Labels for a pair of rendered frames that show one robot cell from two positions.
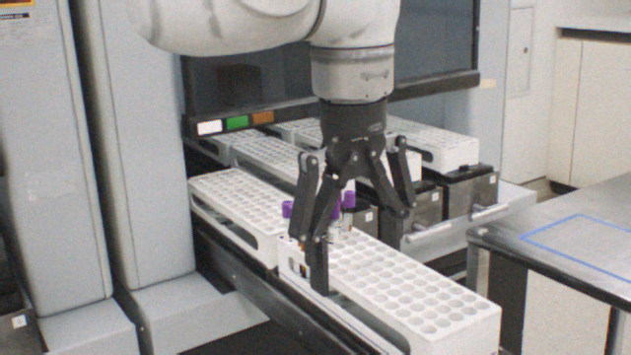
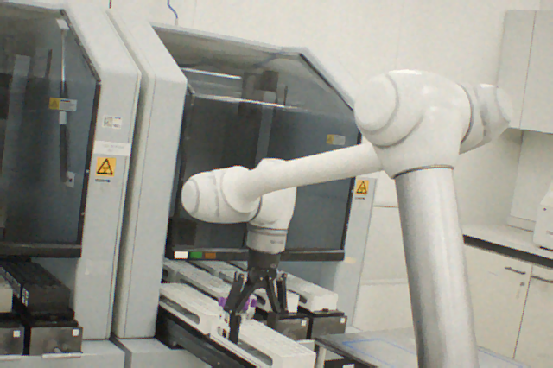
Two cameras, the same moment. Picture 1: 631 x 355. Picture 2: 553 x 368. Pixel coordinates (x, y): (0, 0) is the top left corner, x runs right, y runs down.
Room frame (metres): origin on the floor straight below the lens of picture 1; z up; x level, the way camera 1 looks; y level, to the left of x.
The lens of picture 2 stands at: (-1.10, 0.07, 1.39)
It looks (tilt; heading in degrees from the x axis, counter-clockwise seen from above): 5 degrees down; 357
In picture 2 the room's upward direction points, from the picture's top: 8 degrees clockwise
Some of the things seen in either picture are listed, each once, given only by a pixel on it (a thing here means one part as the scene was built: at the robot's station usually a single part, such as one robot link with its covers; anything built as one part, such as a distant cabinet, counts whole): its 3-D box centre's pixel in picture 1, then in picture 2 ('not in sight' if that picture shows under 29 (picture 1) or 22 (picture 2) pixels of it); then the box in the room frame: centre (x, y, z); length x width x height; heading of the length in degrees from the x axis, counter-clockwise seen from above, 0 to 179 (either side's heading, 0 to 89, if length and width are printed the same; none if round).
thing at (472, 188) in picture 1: (372, 154); (269, 296); (1.41, -0.11, 0.78); 0.73 x 0.14 x 0.09; 33
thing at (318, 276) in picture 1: (318, 264); (234, 327); (0.66, 0.01, 0.87); 0.03 x 0.01 x 0.07; 33
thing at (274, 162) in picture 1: (287, 173); (213, 294); (1.12, 0.07, 0.83); 0.30 x 0.10 x 0.06; 33
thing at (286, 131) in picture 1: (275, 127); (203, 267); (1.47, 0.11, 0.83); 0.30 x 0.10 x 0.06; 33
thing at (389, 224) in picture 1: (390, 241); (271, 326); (0.72, -0.08, 0.87); 0.03 x 0.01 x 0.07; 33
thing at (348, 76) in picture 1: (352, 71); (266, 238); (0.69, -0.03, 1.09); 0.09 x 0.09 x 0.06
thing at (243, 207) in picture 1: (250, 215); (193, 309); (0.92, 0.12, 0.83); 0.30 x 0.10 x 0.06; 33
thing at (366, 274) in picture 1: (376, 292); (260, 346); (0.66, -0.05, 0.84); 0.30 x 0.10 x 0.06; 33
